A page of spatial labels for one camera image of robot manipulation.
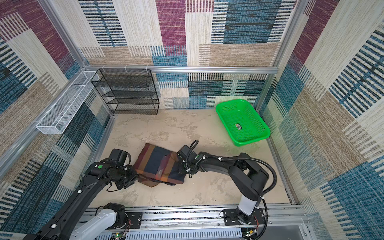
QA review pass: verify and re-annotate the black corrugated cable conduit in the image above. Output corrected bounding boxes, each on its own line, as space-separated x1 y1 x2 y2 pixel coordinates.
184 139 278 199

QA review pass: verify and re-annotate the aluminium back crossbar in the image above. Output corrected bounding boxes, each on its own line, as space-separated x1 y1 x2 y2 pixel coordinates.
85 65 278 75

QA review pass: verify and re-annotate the green plastic basket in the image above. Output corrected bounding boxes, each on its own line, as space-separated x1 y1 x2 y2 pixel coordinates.
216 99 271 147

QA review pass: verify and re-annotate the plaid long sleeve shirt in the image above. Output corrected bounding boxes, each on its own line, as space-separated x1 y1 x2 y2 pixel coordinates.
134 143 186 188

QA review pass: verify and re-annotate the black wire mesh shelf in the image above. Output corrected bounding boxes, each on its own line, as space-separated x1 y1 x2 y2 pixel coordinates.
91 68 160 115

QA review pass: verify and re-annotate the aluminium frame post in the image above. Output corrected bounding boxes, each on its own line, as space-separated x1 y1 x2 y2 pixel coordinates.
254 0 309 113

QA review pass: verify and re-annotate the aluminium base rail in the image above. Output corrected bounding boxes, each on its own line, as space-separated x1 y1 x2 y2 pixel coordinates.
53 203 310 240

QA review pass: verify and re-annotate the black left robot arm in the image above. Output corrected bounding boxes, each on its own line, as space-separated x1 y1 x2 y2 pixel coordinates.
24 159 138 240

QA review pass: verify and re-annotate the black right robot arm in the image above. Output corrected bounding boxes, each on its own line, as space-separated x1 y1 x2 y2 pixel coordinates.
177 150 276 225

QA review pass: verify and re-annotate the white wire mesh tray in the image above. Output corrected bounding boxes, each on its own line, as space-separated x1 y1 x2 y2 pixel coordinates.
36 71 96 135

